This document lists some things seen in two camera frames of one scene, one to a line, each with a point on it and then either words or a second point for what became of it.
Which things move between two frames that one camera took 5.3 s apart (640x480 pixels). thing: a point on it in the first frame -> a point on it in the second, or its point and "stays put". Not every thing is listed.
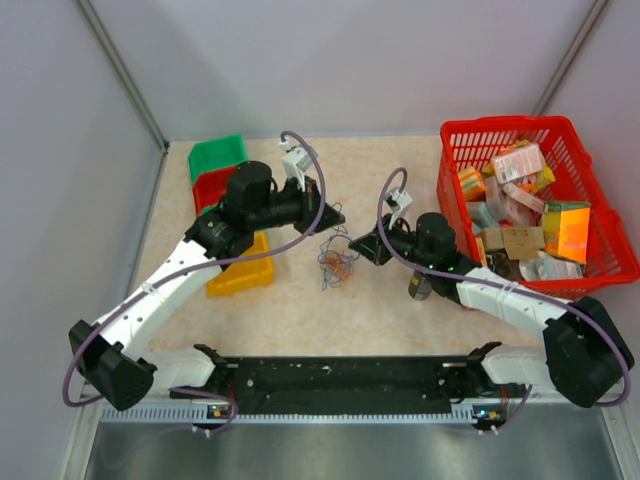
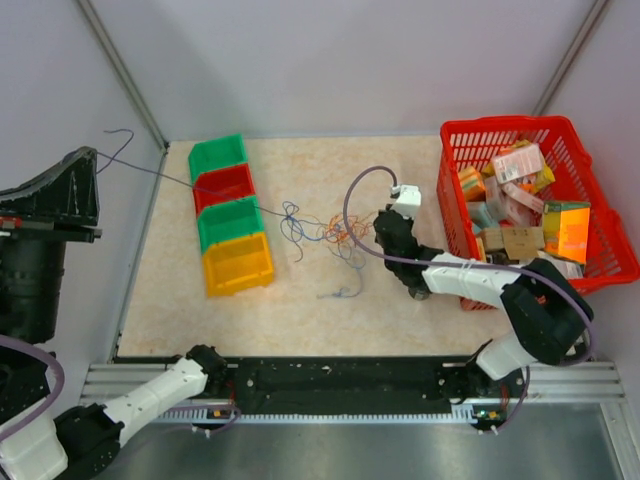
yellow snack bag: (544, 178) stays put
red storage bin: (208, 188) stays put
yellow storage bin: (247, 273) stays put
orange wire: (338, 269) -> (338, 231)
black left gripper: (308, 219) -> (70, 190)
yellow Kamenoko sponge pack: (483, 257) stays put
